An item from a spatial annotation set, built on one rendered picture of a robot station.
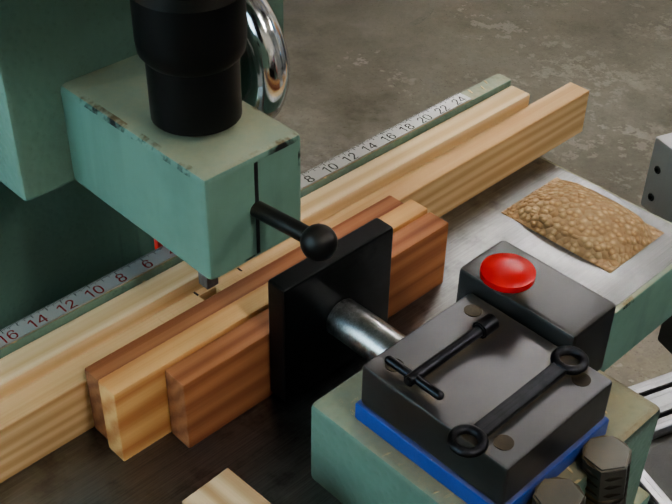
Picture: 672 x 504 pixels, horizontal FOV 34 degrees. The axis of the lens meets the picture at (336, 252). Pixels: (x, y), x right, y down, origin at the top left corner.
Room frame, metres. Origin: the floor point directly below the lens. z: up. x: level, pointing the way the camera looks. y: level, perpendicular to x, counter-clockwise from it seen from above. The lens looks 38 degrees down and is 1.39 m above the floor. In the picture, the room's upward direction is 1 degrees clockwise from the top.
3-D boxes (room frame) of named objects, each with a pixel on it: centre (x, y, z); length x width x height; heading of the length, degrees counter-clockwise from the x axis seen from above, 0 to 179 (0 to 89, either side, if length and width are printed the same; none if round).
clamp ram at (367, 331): (0.48, -0.02, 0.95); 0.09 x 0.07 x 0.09; 135
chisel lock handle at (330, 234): (0.47, 0.02, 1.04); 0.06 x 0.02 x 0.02; 45
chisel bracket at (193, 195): (0.54, 0.09, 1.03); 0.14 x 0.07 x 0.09; 45
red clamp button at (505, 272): (0.46, -0.09, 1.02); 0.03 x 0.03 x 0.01
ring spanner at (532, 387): (0.38, -0.09, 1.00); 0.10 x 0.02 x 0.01; 135
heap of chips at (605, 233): (0.67, -0.19, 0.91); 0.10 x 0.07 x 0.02; 45
